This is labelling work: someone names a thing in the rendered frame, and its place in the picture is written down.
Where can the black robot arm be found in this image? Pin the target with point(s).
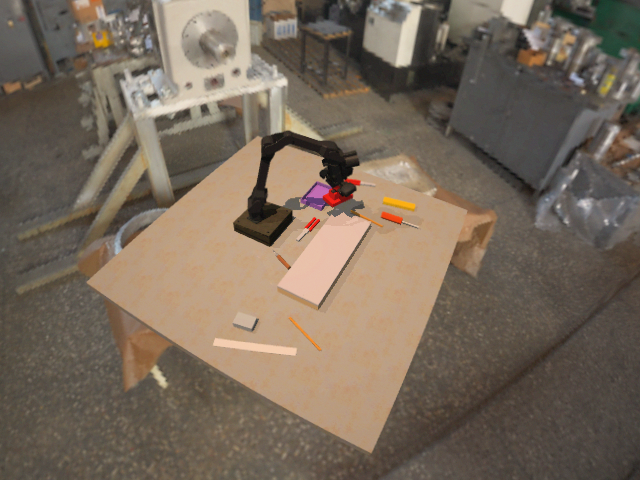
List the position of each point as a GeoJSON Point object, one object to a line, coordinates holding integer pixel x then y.
{"type": "Point", "coordinates": [334, 158]}

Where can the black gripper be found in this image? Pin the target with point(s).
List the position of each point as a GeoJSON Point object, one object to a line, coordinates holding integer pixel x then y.
{"type": "Point", "coordinates": [346, 188]}

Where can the yellow flat bar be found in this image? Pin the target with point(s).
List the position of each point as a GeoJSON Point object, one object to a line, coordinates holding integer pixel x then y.
{"type": "Point", "coordinates": [399, 204]}

